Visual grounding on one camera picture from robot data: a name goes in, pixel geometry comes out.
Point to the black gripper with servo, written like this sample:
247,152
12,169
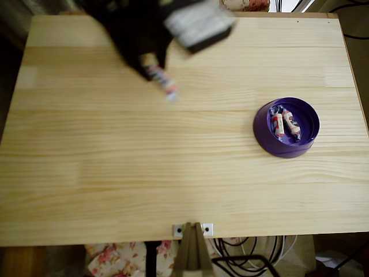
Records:
138,49

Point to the candy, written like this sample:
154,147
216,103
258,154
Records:
290,121
164,79
278,125

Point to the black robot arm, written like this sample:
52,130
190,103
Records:
127,8

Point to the purple plastic bowl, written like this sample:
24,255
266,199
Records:
263,137

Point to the wrapped candy, straight white wrapper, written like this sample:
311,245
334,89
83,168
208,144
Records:
278,125

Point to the wrapped candy, blue twisted end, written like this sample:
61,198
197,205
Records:
290,121

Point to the floral cloth behind table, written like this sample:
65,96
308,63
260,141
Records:
248,5

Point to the black table leg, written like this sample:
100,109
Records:
150,259

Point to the floral cloth under table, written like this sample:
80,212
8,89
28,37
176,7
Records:
115,259

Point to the silver metal clamp bracket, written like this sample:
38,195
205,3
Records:
207,229

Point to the olive camera stand post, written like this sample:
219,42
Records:
191,254

